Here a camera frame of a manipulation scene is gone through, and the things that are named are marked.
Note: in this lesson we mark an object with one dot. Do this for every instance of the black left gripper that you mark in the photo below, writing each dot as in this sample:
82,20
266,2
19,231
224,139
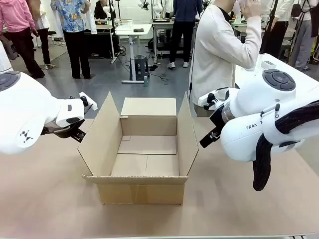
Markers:
63,131

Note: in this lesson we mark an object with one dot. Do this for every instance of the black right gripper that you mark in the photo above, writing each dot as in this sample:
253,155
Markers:
218,117

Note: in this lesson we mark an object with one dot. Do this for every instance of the brown cardboard box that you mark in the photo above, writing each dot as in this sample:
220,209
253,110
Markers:
142,194

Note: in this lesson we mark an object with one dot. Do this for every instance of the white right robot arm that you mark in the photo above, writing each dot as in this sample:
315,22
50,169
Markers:
249,104

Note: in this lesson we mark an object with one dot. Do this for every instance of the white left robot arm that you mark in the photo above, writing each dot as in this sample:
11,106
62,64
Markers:
25,112

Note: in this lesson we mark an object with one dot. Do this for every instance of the person's right forearm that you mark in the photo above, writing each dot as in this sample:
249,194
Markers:
251,37

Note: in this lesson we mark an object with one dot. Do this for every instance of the person's right hand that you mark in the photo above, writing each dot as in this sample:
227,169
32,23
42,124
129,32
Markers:
251,7

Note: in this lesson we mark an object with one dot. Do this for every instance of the person in white cardigan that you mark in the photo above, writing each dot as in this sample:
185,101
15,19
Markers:
214,62

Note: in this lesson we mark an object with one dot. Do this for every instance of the green bottle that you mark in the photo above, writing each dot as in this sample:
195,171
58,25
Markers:
146,82

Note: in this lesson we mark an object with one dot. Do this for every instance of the grey plastic step stool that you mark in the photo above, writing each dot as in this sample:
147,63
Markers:
141,68

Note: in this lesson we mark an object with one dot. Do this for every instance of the small white box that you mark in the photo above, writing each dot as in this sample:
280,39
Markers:
268,64

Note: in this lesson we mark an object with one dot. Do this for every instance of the woman in white blouse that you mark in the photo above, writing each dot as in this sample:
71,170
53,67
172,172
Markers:
45,44

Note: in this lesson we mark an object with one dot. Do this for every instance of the person in blue floral shirt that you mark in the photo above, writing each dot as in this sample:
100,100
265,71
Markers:
74,37

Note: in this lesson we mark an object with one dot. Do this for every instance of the black metal chair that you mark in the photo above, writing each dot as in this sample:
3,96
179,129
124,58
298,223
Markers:
56,37

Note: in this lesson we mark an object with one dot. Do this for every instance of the person in white coat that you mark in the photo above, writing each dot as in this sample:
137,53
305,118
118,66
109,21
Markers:
90,20

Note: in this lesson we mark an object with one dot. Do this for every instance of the white standing desk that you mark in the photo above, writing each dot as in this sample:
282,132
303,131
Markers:
132,31

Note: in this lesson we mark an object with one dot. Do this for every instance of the person in dark blue top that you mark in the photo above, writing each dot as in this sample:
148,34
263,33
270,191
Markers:
183,25

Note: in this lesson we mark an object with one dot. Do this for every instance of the large white table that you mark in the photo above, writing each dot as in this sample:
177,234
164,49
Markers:
307,74

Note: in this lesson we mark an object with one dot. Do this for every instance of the person white top black trousers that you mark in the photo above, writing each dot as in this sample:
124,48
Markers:
275,37

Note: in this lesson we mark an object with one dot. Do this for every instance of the person in pink top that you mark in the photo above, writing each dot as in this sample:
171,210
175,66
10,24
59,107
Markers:
15,30

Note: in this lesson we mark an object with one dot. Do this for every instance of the person in grey trousers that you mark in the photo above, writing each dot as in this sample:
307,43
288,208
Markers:
302,37

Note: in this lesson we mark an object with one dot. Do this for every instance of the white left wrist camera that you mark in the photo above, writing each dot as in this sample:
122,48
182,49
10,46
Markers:
92,104

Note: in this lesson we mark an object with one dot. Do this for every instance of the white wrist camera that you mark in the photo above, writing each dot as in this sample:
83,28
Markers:
203,99
92,104

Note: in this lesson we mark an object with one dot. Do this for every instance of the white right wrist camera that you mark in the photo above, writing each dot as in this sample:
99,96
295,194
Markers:
203,99

